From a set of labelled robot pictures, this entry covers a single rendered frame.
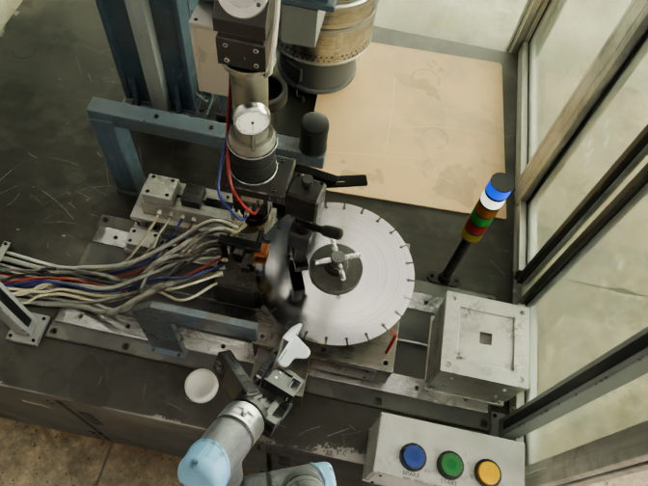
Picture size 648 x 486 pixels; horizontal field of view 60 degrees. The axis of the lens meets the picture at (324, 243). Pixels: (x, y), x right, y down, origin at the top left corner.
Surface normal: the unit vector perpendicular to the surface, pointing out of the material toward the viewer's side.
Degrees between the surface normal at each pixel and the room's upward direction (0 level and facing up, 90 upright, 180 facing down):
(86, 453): 0
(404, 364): 0
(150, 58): 90
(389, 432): 0
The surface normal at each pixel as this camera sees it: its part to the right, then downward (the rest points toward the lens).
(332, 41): 0.18, 0.86
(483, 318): 0.08, -0.50
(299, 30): -0.19, 0.84
